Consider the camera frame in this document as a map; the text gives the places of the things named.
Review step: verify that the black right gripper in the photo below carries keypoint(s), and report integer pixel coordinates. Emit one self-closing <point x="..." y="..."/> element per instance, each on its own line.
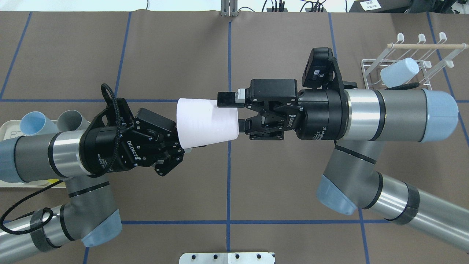
<point x="319" y="114"/>

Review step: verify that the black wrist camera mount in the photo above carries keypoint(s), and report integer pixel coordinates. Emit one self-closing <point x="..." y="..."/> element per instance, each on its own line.
<point x="320" y="71"/>

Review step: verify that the aluminium frame post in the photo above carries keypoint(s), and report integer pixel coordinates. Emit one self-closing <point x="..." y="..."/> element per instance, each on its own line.
<point x="229" y="8"/>

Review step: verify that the pale blue plastic cup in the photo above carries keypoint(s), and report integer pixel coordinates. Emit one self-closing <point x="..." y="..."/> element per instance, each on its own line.
<point x="399" y="72"/>

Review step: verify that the white wire cup rack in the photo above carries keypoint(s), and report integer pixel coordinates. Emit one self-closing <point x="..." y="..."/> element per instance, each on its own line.
<point x="431" y="58"/>

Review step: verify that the pink plastic cup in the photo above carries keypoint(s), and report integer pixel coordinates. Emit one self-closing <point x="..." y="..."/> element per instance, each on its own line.
<point x="202" y="122"/>

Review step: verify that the light blue plastic cup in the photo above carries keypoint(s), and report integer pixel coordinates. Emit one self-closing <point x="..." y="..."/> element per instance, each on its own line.
<point x="36" y="123"/>

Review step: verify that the black box with label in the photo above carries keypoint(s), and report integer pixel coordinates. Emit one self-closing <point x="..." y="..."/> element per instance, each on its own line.
<point x="380" y="6"/>

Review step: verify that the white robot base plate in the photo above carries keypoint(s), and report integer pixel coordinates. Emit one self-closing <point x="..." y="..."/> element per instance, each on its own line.
<point x="228" y="258"/>

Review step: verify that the white plastic tray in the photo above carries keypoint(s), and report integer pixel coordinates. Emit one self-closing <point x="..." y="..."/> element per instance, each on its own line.
<point x="26" y="161"/>

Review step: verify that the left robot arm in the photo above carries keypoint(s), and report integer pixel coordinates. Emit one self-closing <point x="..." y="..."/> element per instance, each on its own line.
<point x="91" y="215"/>

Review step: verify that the grey plastic cup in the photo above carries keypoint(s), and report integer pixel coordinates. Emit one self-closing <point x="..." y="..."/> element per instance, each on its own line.
<point x="72" y="120"/>

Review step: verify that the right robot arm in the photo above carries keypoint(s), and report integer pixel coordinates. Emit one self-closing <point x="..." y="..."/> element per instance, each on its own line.
<point x="362" y="123"/>

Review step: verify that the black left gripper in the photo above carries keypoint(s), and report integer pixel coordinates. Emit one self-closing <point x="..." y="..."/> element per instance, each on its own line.
<point x="104" y="151"/>

